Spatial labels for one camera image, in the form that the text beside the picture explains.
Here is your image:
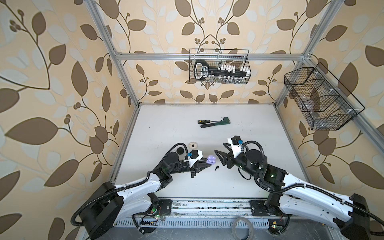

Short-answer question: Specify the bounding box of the back wire basket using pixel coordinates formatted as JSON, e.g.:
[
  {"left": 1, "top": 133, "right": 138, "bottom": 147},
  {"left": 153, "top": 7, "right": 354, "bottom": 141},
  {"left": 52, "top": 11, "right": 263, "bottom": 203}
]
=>
[{"left": 189, "top": 48, "right": 252, "bottom": 85}]

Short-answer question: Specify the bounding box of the black round earbud case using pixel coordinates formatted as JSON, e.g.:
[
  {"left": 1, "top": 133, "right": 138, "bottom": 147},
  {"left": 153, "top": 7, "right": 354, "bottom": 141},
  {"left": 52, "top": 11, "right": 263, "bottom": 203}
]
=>
[{"left": 177, "top": 147, "right": 185, "bottom": 155}]

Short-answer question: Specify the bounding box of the black yellow screwdriver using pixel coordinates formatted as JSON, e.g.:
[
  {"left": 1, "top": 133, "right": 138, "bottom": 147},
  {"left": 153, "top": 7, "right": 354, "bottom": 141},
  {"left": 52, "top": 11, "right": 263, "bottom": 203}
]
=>
[{"left": 198, "top": 120, "right": 219, "bottom": 124}]

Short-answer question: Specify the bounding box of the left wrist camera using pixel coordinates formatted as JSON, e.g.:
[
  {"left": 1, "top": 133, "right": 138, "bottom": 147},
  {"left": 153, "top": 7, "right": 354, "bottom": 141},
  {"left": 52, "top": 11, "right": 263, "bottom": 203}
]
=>
[{"left": 186, "top": 150, "right": 203, "bottom": 168}]

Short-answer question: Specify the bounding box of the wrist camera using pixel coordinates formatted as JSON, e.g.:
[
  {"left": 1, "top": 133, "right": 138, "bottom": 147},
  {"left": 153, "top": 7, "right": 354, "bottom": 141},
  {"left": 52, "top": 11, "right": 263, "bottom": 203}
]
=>
[
  {"left": 228, "top": 136, "right": 244, "bottom": 158},
  {"left": 186, "top": 150, "right": 203, "bottom": 168}
]

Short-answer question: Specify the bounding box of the black tool set in basket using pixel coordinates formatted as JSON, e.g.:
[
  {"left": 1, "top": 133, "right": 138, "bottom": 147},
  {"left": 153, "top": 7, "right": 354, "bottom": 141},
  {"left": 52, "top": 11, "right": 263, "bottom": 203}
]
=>
[{"left": 192, "top": 60, "right": 252, "bottom": 82}]

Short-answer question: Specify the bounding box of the white earbud charging case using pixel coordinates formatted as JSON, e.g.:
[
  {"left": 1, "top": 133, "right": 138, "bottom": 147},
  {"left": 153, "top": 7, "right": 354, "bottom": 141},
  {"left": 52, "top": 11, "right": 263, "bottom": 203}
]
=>
[{"left": 189, "top": 142, "right": 198, "bottom": 150}]

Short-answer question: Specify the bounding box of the side wire basket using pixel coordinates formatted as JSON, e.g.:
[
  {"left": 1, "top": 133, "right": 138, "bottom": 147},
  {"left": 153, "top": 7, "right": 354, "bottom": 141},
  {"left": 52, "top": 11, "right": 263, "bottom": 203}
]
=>
[{"left": 284, "top": 62, "right": 366, "bottom": 131}]

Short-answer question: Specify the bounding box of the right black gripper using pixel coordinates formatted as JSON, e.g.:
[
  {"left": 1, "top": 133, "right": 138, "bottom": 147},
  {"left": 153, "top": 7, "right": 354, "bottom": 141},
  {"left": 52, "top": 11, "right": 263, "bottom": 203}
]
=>
[{"left": 215, "top": 142, "right": 258, "bottom": 180}]

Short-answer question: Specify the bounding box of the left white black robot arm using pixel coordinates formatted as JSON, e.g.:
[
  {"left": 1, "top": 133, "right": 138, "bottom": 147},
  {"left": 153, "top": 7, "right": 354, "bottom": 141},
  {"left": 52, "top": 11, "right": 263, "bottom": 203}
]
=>
[{"left": 71, "top": 143, "right": 211, "bottom": 240}]

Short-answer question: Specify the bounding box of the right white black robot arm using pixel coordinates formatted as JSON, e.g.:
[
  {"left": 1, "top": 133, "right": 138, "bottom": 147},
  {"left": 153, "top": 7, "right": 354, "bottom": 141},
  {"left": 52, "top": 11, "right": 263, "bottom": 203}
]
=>
[{"left": 215, "top": 139, "right": 384, "bottom": 240}]

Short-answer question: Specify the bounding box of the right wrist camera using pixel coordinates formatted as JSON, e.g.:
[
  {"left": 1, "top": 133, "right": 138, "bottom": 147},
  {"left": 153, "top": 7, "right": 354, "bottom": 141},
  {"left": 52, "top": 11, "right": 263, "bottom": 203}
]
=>
[{"left": 228, "top": 136, "right": 244, "bottom": 158}]

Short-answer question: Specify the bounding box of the purple round earbud case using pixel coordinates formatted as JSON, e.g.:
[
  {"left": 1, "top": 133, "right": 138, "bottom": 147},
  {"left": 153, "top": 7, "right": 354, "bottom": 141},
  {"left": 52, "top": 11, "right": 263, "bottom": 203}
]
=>
[{"left": 206, "top": 155, "right": 216, "bottom": 165}]

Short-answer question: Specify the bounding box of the green handled tool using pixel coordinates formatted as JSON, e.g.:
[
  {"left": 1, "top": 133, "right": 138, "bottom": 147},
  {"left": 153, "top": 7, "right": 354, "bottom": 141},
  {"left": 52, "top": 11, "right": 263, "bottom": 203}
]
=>
[{"left": 199, "top": 117, "right": 231, "bottom": 128}]

